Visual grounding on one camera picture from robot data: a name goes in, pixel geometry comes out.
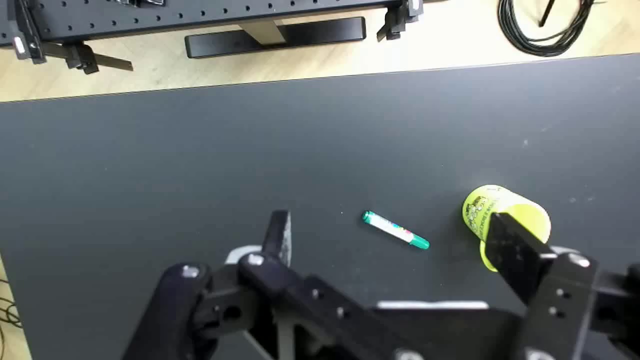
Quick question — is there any black clamp lever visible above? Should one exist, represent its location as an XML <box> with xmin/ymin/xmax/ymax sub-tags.
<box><xmin>44</xmin><ymin>42</ymin><xmax>135</xmax><ymax>75</ymax></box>

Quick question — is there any yellow mug cup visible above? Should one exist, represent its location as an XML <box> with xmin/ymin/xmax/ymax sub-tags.
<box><xmin>461</xmin><ymin>184</ymin><xmax>553</xmax><ymax>272</ymax></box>

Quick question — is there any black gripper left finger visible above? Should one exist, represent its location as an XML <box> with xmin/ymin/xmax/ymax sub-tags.
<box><xmin>122</xmin><ymin>211</ymin><xmax>428</xmax><ymax>360</ymax></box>

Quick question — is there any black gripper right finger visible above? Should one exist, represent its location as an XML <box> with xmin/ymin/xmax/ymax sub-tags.
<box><xmin>486</xmin><ymin>215</ymin><xmax>640</xmax><ymax>360</ymax></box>

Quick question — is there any black perforated breadboard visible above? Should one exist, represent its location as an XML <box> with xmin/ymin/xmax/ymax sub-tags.
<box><xmin>26</xmin><ymin>0</ymin><xmax>428</xmax><ymax>42</ymax></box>

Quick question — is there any black clamp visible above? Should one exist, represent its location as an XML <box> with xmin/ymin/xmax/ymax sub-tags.
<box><xmin>376</xmin><ymin>0</ymin><xmax>424</xmax><ymax>42</ymax></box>

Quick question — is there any black table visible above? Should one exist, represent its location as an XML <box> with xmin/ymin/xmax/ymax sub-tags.
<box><xmin>0</xmin><ymin>57</ymin><xmax>640</xmax><ymax>360</ymax></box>

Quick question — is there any green and white marker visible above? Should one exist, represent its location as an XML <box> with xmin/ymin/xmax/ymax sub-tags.
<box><xmin>363</xmin><ymin>211</ymin><xmax>430</xmax><ymax>251</ymax></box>

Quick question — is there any coiled black cable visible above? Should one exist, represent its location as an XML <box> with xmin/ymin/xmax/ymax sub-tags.
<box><xmin>496</xmin><ymin>0</ymin><xmax>596</xmax><ymax>58</ymax></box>

